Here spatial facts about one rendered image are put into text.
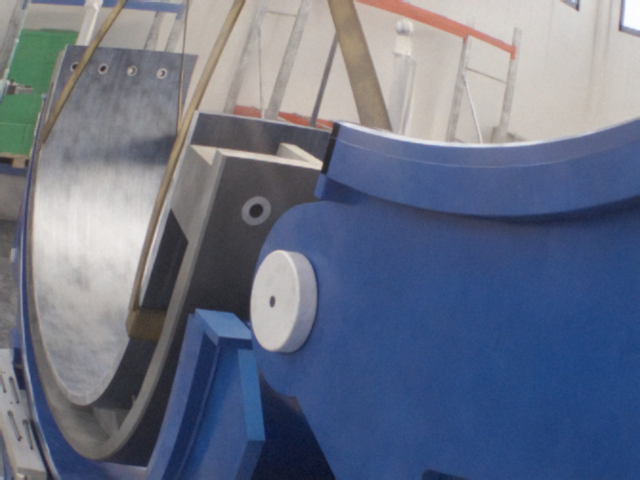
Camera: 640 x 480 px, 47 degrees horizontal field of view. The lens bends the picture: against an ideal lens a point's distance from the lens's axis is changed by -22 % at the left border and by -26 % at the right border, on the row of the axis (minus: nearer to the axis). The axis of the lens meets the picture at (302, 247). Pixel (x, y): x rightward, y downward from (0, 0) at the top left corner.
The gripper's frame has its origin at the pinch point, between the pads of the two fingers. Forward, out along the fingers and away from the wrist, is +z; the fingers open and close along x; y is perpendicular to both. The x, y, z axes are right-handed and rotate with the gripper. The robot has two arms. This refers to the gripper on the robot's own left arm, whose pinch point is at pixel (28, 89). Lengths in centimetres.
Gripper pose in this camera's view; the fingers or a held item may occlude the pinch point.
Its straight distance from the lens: 369.9
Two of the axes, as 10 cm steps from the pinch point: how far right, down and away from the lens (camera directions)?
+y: 2.5, -9.4, -2.4
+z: 8.7, 1.1, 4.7
